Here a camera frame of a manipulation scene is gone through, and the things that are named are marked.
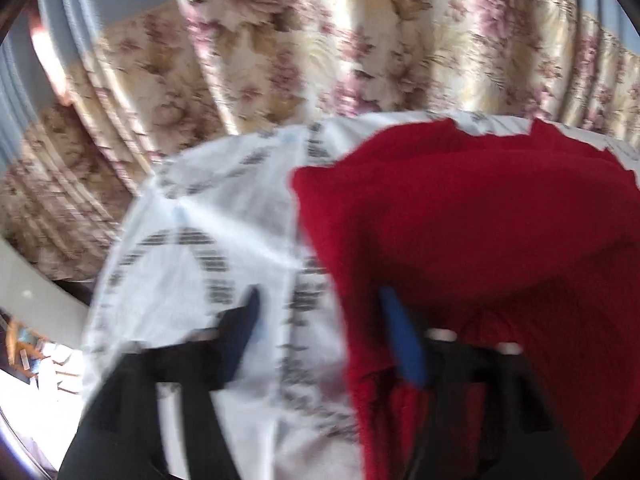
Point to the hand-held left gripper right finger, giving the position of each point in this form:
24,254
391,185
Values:
406,347

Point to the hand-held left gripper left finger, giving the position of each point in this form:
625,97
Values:
240,332

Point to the red knit sweater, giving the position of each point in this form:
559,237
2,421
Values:
475,220

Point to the white dotted printed bed sheet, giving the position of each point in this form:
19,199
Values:
200,220

